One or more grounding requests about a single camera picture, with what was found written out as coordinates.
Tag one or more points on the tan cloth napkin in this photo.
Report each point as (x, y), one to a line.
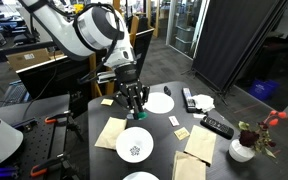
(189, 166)
(110, 132)
(200, 143)

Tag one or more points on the cardboard box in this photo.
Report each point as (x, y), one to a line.
(27, 59)

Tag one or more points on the black perforated board table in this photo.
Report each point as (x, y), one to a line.
(40, 143)

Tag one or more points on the blue plastic bin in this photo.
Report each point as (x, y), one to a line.
(263, 88)

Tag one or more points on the red artificial flowers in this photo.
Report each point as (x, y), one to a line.
(249, 137)

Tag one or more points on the black computer monitor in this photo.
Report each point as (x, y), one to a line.
(50, 85)

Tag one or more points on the yellow sticky note with writing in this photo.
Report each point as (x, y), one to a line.
(181, 133)

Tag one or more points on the small black device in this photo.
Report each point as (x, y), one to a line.
(26, 125)

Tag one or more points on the orange black bar clamp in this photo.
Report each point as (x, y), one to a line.
(55, 117)
(47, 165)

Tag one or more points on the tan cloth napkin left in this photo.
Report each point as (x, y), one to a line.
(110, 132)

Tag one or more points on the white bowl with snowflake print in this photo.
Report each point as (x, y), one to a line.
(134, 143)

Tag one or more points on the green marker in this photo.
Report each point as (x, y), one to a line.
(141, 116)

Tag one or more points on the grey black remote control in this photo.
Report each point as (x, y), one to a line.
(188, 99)

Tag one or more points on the white round vase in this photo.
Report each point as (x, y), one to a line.
(240, 151)

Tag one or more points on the black room divider panel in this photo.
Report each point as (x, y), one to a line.
(234, 40)

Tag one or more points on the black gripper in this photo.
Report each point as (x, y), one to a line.
(127, 77)

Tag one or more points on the white flat plate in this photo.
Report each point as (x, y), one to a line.
(140, 176)

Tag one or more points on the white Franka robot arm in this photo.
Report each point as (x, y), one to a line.
(60, 33)

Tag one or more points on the tan cloth napkin bottom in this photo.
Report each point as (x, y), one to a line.
(189, 166)

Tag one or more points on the tan cloth napkin right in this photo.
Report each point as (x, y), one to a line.
(200, 143)

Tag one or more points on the small white label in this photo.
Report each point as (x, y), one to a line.
(199, 116)

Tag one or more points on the small black oval object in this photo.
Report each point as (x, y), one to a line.
(167, 90)

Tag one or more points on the yellow sticky note pad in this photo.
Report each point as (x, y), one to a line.
(107, 102)

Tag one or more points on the white round paper plate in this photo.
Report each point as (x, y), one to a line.
(160, 103)

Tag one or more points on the black keyboard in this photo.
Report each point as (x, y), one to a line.
(14, 93)

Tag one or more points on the grey storage bin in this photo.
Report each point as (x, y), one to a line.
(183, 46)
(186, 33)

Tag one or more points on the crumpled white tissue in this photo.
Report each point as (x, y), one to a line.
(204, 101)

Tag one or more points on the small white card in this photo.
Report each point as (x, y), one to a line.
(174, 120)

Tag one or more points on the black monitor behind easel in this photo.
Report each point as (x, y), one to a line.
(144, 43)

